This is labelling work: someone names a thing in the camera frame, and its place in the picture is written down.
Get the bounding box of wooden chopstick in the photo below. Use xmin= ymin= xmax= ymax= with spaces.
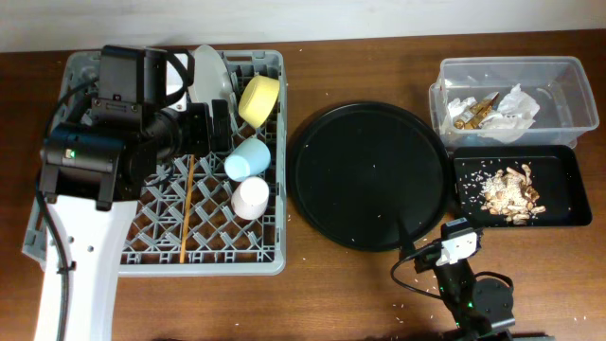
xmin=179 ymin=154 xmax=195 ymax=264

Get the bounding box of blue cup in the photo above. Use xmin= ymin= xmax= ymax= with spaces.
xmin=224 ymin=137 xmax=271 ymax=182

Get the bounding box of grey plate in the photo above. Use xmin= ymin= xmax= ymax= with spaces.
xmin=188 ymin=45 xmax=237 ymax=114

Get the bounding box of yellow bowl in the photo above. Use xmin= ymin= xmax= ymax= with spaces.
xmin=239 ymin=75 xmax=280 ymax=129

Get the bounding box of food scraps pile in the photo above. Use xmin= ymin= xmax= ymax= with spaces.
xmin=480 ymin=164 xmax=546 ymax=225

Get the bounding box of pink cup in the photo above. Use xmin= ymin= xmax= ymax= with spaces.
xmin=231 ymin=176 xmax=270 ymax=221

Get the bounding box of gold snack wrapper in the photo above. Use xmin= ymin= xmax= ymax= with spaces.
xmin=454 ymin=92 xmax=499 ymax=130

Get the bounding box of white napkin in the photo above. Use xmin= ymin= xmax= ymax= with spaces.
xmin=437 ymin=83 xmax=541 ymax=144

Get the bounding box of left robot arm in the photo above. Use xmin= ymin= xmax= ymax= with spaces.
xmin=35 ymin=45 xmax=232 ymax=340

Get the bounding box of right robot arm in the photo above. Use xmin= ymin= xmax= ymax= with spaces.
xmin=390 ymin=218 xmax=515 ymax=341

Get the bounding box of grey dishwasher rack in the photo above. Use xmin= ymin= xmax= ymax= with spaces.
xmin=24 ymin=50 xmax=287 ymax=277

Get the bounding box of round black serving tray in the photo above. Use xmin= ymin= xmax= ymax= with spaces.
xmin=287 ymin=101 xmax=454 ymax=252

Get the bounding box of black rectangular tray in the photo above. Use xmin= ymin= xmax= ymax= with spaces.
xmin=453 ymin=145 xmax=593 ymax=228

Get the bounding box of clear plastic bin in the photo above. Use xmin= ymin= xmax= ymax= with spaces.
xmin=429 ymin=56 xmax=599 ymax=150

